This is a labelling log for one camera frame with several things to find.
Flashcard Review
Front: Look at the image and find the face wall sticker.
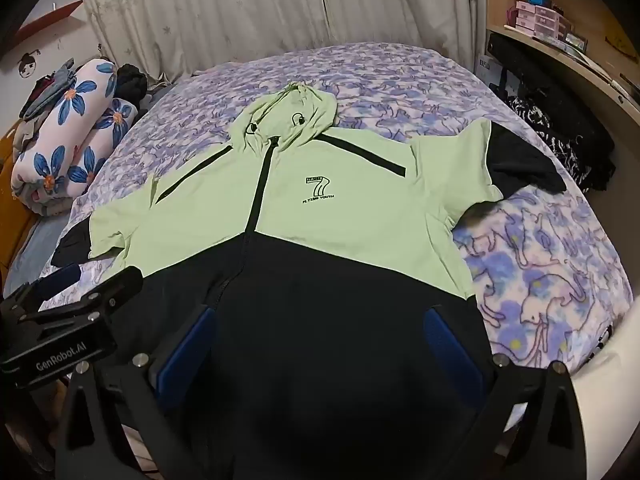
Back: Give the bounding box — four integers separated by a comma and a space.
17, 50, 44, 79

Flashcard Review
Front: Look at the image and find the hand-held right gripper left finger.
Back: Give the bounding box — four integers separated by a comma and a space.
54, 307, 218, 480

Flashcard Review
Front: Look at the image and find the grey clothes pile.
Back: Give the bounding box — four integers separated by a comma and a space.
12, 60, 77, 152

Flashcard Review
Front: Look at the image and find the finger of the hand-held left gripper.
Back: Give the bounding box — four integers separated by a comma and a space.
4, 264, 83, 314
25, 266, 146, 332

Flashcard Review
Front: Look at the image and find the red wall shelf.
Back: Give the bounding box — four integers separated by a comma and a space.
12, 0, 84, 49

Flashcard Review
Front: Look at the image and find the dark clothes pile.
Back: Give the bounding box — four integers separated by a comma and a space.
115, 63, 149, 112

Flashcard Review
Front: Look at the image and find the large rolled floral quilt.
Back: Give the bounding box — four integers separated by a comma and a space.
12, 57, 118, 201

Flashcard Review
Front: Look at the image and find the small rolled floral quilt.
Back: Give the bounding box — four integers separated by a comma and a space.
47, 97, 139, 216

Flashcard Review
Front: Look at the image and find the black white patterned cloth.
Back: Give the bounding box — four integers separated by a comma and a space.
504, 85, 617, 194

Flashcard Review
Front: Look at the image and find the orange wooden bed frame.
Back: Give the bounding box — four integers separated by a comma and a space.
0, 125, 37, 267

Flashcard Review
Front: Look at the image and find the white patterned curtain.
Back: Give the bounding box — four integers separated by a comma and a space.
75, 0, 490, 82

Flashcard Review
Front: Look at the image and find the purple cat print blanket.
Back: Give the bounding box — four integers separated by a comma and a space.
37, 42, 636, 378

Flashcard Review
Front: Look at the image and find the white cardboard box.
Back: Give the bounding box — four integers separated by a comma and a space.
475, 52, 507, 94

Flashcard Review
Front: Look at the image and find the white mattress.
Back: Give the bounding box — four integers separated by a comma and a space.
570, 295, 640, 463

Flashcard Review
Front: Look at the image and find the green and black hooded jacket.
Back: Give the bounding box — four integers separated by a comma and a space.
50, 85, 568, 480

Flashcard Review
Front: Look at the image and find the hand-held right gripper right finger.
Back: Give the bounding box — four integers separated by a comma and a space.
423, 309, 587, 480

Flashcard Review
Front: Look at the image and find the grey blue sheet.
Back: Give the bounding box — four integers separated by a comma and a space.
2, 215, 76, 307

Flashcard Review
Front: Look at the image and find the stack of pink boxes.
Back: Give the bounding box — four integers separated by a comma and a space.
505, 0, 574, 39

